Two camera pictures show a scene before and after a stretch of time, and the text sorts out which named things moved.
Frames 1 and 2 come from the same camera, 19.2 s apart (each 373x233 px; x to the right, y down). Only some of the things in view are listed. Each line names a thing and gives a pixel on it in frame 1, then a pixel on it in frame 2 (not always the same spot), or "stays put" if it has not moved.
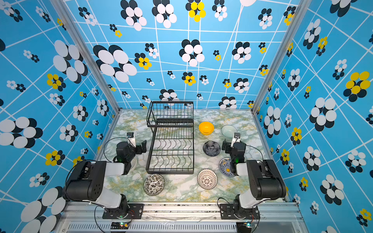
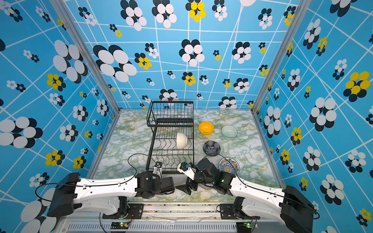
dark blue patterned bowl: x=211 y=148 stays put
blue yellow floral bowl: x=224 y=167 stays put
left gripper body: x=136 y=151 → x=158 y=194
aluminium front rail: x=182 y=217 stays put
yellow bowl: x=206 y=128 stays put
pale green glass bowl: x=228 y=131 stays put
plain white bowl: x=133 y=164 → x=181 y=140
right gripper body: x=228 y=150 → x=200 y=178
